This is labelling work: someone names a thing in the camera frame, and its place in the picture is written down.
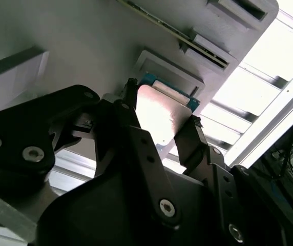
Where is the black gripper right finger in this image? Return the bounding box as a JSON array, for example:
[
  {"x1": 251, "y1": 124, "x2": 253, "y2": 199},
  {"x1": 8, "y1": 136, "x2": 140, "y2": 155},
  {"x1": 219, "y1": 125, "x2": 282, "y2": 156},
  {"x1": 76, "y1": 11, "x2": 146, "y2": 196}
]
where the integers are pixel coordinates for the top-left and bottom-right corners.
[{"x1": 174, "y1": 115, "x2": 293, "y2": 246}]

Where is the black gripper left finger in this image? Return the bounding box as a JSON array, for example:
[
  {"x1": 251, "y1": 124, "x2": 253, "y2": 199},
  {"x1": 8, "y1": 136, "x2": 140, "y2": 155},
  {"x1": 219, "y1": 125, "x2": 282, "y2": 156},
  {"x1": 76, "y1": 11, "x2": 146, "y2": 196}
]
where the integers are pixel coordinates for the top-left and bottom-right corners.
[{"x1": 0, "y1": 78, "x2": 182, "y2": 227}]

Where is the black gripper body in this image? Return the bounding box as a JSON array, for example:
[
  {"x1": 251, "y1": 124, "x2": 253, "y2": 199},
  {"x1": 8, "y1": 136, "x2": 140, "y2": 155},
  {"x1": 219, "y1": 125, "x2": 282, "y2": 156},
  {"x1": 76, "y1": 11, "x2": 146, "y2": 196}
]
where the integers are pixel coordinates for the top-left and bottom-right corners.
[{"x1": 35, "y1": 122, "x2": 224, "y2": 246}]

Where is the silver CPU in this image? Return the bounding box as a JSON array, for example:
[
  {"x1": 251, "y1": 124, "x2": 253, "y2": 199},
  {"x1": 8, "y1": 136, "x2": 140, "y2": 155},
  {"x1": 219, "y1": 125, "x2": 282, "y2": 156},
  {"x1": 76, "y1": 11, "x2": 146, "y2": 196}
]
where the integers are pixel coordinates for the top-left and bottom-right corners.
[{"x1": 135, "y1": 73, "x2": 201, "y2": 154}]

